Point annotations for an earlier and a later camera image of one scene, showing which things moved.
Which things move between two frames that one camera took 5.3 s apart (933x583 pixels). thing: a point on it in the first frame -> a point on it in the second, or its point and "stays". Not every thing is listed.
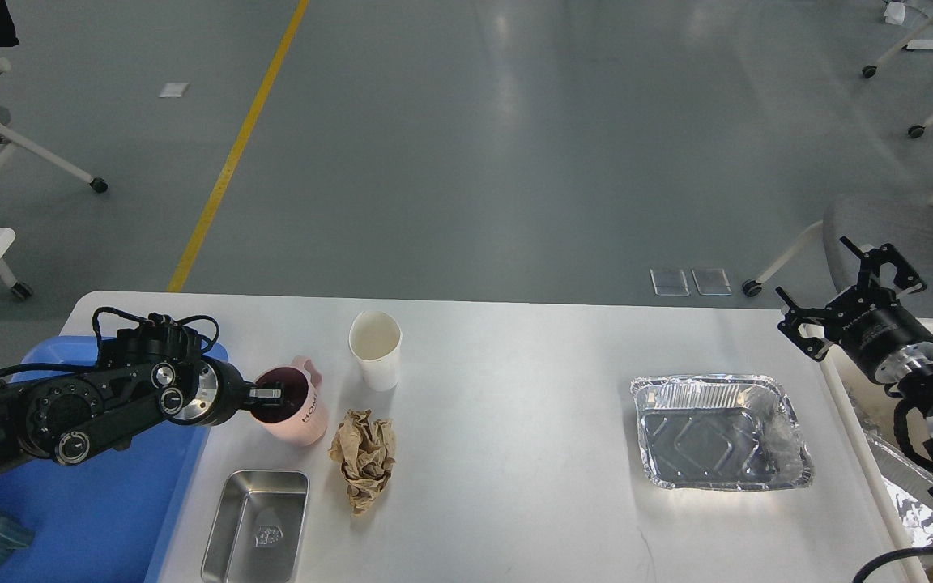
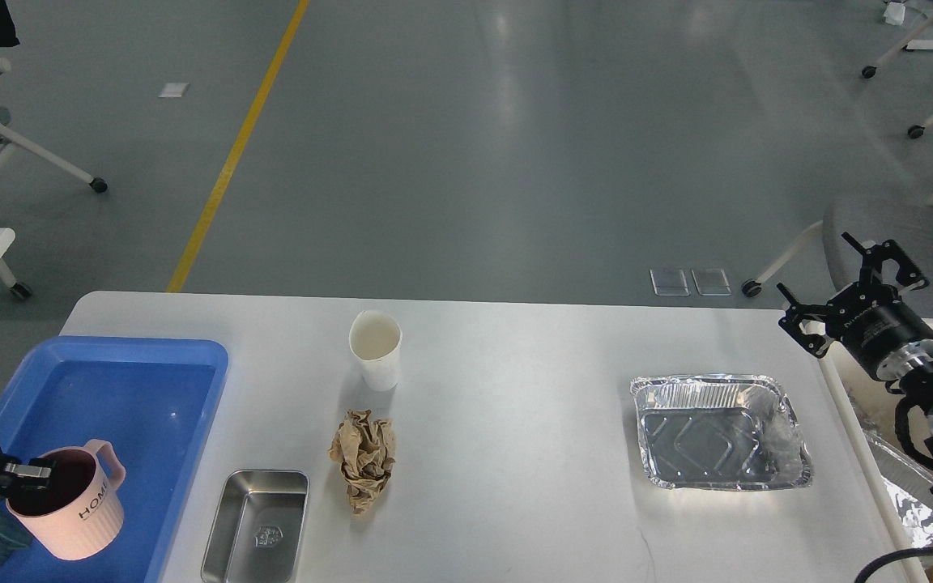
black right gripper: x=869 y=322 stays
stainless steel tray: x=259 y=531 stays
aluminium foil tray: x=721 y=431 stays
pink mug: x=302 y=419 -> x=82 y=513
